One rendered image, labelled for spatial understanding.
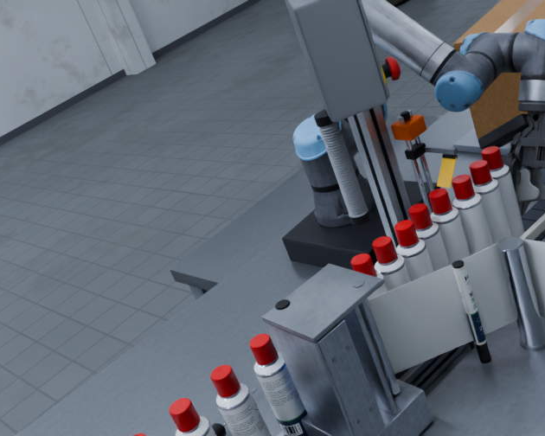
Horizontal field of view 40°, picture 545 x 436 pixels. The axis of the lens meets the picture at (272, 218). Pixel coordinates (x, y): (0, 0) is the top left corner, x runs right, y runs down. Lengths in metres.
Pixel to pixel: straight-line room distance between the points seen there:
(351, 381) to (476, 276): 0.28
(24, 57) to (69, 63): 0.53
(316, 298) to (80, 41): 8.09
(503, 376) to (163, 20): 8.65
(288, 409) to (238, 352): 0.44
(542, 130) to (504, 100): 0.51
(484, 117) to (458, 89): 0.63
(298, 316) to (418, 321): 0.24
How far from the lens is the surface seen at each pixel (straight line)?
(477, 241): 1.37
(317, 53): 1.15
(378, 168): 1.38
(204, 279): 1.88
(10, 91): 8.60
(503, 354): 1.25
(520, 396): 1.18
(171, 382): 1.57
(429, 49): 1.41
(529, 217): 1.58
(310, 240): 1.70
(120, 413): 1.57
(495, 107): 1.98
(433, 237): 1.29
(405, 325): 1.17
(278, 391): 1.12
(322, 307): 1.00
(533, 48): 1.47
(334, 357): 0.98
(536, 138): 1.45
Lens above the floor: 1.68
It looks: 25 degrees down
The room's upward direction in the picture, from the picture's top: 22 degrees counter-clockwise
